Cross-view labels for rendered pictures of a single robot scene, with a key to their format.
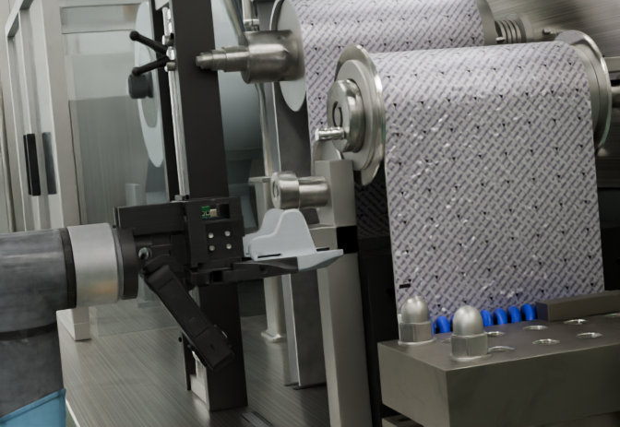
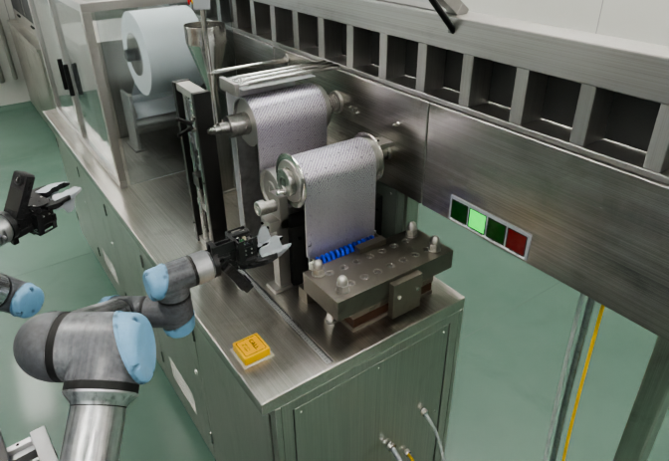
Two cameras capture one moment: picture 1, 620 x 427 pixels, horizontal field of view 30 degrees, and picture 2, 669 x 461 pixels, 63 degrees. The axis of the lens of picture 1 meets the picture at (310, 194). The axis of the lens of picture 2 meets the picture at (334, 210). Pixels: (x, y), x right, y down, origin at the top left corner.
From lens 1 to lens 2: 0.69 m
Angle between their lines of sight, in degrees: 31
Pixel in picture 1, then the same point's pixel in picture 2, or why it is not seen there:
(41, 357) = (188, 307)
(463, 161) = (332, 199)
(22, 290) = (180, 289)
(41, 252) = (185, 273)
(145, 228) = (221, 253)
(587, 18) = (369, 113)
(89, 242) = (203, 265)
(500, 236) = (342, 221)
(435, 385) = (332, 303)
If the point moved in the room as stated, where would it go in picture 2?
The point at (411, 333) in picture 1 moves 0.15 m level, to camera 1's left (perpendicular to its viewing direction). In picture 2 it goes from (317, 273) to (260, 285)
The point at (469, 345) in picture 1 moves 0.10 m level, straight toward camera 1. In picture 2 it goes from (343, 290) to (351, 316)
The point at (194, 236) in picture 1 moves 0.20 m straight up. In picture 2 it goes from (241, 254) to (232, 179)
